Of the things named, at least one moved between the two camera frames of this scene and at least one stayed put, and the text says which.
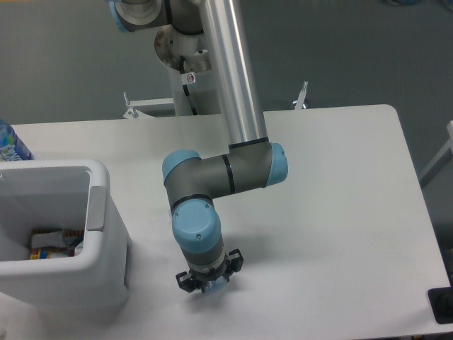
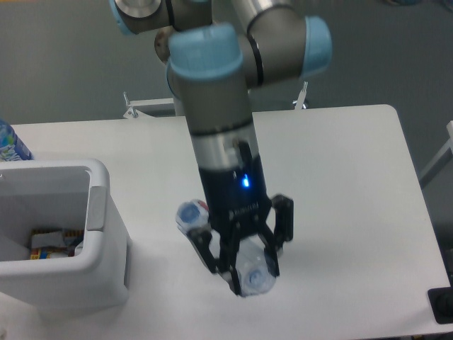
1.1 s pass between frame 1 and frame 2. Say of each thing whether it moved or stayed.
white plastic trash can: stayed
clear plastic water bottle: moved
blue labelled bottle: stayed
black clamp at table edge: stayed
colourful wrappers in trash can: stayed
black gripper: moved
